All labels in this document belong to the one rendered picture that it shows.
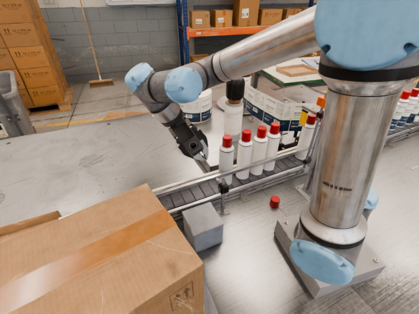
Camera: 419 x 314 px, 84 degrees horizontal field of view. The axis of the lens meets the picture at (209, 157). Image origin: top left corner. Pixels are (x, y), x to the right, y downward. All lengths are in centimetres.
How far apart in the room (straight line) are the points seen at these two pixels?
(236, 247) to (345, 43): 63
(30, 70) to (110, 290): 367
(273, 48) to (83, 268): 52
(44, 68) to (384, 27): 381
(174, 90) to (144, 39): 466
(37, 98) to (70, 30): 165
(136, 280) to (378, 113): 41
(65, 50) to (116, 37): 94
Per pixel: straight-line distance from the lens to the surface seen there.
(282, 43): 51
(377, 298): 84
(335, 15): 32
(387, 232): 101
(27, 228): 102
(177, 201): 84
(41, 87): 400
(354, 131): 37
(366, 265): 81
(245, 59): 55
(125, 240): 47
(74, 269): 47
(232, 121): 110
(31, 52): 389
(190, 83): 53
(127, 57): 522
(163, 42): 520
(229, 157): 81
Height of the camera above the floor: 149
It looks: 36 degrees down
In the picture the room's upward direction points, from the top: straight up
